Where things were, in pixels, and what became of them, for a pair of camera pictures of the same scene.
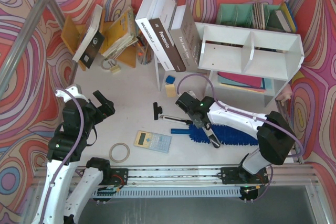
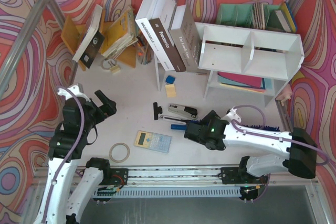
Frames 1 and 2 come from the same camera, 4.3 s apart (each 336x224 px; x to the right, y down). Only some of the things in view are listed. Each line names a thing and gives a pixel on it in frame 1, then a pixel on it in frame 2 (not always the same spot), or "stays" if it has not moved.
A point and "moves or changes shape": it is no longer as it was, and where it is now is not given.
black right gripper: x=203 y=123 -> x=189 y=132
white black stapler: x=213 y=138 moves or changes shape
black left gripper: x=104 y=104 stays
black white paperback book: x=92 y=40 stays
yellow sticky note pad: x=170 y=90 stays
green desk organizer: x=241 y=15 stays
